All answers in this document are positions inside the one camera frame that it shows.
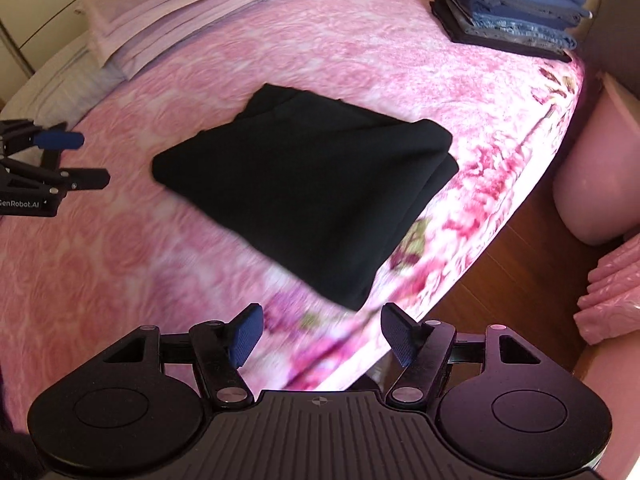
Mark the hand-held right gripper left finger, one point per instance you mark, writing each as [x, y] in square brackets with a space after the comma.
[246, 335]

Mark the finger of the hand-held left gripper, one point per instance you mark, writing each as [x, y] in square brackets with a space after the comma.
[60, 140]
[85, 179]

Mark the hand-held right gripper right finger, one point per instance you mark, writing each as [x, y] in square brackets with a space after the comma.
[400, 335]

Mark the black zip jacket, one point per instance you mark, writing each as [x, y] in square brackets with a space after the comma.
[310, 185]

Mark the stack of folded clothes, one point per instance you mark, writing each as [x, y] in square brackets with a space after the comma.
[515, 7]

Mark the pink floral blanket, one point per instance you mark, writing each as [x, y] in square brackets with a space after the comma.
[150, 270]

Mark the pink pillows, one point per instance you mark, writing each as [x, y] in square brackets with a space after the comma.
[200, 15]

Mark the pink plastic bag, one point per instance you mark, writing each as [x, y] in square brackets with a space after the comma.
[612, 295]

